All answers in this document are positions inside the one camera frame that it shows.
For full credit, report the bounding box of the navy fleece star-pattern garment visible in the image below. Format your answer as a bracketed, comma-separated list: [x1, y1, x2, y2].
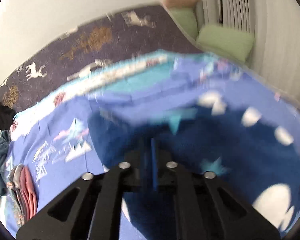
[88, 97, 300, 237]

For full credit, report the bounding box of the folded pink clothes stack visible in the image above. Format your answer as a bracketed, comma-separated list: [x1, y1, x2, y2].
[6, 164, 38, 228]

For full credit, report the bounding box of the black clothing pile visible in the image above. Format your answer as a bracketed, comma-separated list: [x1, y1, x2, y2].
[0, 102, 17, 140]

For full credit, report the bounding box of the periwinkle printed bed sheet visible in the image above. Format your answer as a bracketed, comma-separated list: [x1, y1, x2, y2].
[0, 49, 300, 240]

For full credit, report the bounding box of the dark purple deer-print mattress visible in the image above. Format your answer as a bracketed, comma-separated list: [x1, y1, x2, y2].
[0, 4, 201, 112]

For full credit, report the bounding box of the green pillow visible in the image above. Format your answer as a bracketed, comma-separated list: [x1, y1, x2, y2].
[196, 24, 255, 63]
[170, 8, 198, 40]

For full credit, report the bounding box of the white curtain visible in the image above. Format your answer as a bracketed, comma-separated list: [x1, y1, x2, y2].
[196, 0, 300, 102]

